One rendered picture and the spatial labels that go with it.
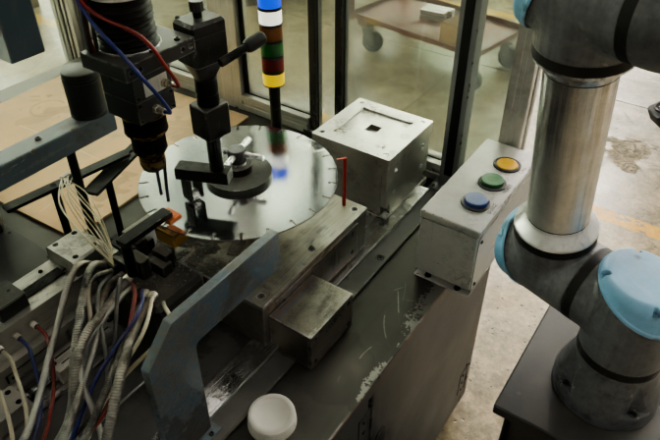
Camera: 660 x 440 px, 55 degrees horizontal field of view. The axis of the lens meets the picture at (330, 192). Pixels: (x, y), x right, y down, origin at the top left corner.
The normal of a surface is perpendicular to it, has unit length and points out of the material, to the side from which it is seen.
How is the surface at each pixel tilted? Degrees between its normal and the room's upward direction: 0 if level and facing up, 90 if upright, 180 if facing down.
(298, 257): 0
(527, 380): 0
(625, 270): 8
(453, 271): 90
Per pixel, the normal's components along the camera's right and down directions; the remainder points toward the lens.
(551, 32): -0.83, 0.43
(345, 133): 0.00, -0.81
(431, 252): -0.57, 0.49
